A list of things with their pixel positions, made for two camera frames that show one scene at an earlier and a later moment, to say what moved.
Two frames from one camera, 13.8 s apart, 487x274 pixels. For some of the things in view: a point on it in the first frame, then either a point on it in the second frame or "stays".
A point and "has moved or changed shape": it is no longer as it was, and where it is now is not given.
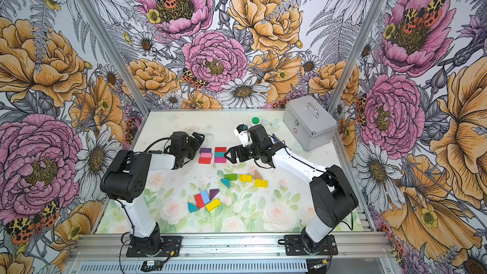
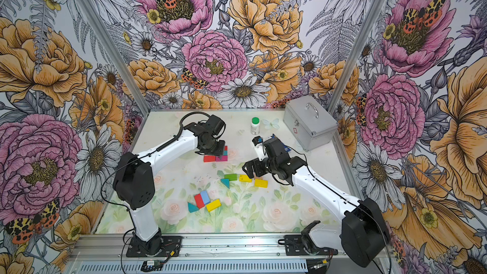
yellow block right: x=261 y=183 stays
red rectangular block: x=205 y=160 has moved or changed shape
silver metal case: x=310 y=122 stays
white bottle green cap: x=255 y=120 stays
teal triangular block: x=226 y=182 stays
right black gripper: x=240 y=149 → x=257 y=163
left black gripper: x=196 y=144 → x=218 y=152
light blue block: x=205 y=197 stays
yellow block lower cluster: x=213 y=205 stays
